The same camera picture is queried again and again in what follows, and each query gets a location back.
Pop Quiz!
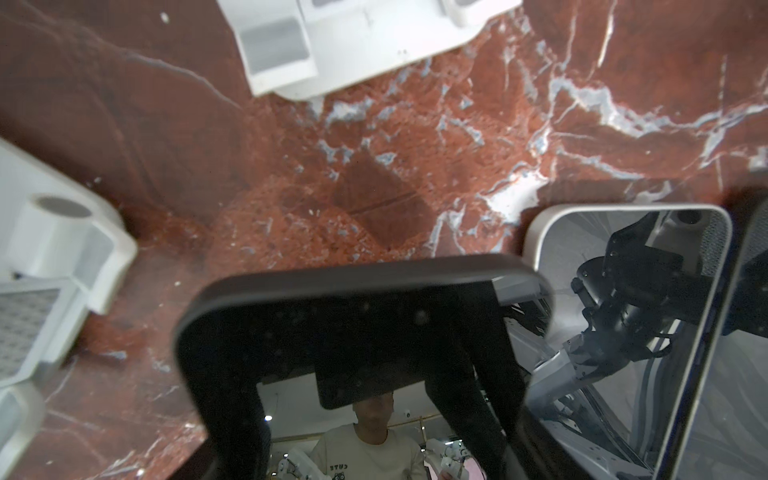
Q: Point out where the black phone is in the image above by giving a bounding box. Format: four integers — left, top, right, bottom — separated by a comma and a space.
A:
656, 191, 767, 479

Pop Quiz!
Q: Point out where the white small phone stand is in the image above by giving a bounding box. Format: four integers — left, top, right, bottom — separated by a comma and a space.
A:
218, 0, 519, 101

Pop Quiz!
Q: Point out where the white folding phone stand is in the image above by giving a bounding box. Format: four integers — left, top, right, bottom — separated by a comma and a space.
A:
1, 141, 138, 477

